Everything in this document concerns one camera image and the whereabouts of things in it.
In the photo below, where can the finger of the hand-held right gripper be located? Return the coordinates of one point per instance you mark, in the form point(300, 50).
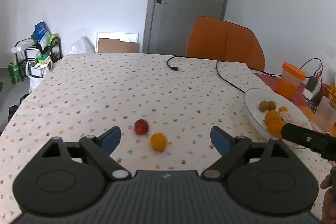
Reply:
point(302, 134)

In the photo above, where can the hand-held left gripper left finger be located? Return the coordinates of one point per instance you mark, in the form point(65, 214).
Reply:
point(111, 138)

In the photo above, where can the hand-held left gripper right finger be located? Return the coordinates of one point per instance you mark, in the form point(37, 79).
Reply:
point(219, 140)

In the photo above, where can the orange mandarin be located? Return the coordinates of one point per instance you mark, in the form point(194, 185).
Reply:
point(272, 117)
point(275, 128)

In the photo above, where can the small red fruit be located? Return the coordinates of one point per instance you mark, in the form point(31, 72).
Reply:
point(141, 127)

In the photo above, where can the small green fruit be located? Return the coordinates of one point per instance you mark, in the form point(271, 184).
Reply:
point(263, 105)
point(272, 104)

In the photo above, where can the round orange fruit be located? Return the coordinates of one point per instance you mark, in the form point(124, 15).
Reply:
point(158, 141)

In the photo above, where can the white plate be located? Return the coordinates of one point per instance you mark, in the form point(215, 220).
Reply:
point(254, 100)

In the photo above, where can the person's right hand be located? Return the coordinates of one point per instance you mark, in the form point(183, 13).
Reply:
point(328, 203)

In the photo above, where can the peeled citrus piece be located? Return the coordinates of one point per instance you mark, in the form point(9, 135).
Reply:
point(288, 117)

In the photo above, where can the clear plastic cup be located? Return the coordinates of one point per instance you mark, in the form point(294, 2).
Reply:
point(324, 115)

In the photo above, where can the small orange kumquat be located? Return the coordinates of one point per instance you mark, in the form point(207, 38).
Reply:
point(282, 109)

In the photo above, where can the dotted white tablecloth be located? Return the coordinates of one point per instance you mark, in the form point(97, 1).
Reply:
point(105, 98)

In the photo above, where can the white charger base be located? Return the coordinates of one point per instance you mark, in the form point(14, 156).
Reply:
point(311, 94)

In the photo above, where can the yellow box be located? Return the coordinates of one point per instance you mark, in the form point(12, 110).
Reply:
point(331, 92)

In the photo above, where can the black charger box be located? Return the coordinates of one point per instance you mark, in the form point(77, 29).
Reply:
point(312, 83)

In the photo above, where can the orange lidded cup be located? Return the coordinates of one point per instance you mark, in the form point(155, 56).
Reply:
point(288, 82)

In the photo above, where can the brown cardboard sheet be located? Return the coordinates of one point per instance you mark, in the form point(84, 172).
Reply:
point(118, 45)

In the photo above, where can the clear plastic bag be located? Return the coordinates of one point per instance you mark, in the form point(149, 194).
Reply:
point(78, 47)

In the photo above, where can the orange chair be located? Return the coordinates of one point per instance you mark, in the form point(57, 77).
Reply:
point(223, 43)

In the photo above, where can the white bag of packets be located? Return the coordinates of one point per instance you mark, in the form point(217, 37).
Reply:
point(36, 74)

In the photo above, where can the yellow green packet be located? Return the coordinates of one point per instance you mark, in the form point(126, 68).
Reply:
point(54, 39)

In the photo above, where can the green box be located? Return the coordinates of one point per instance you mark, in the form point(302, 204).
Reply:
point(14, 73)

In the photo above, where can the blue bag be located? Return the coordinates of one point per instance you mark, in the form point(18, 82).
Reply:
point(42, 32)

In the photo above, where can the white box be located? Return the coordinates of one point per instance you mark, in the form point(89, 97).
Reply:
point(19, 47)

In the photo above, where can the grey door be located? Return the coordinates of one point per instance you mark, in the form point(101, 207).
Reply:
point(189, 3)

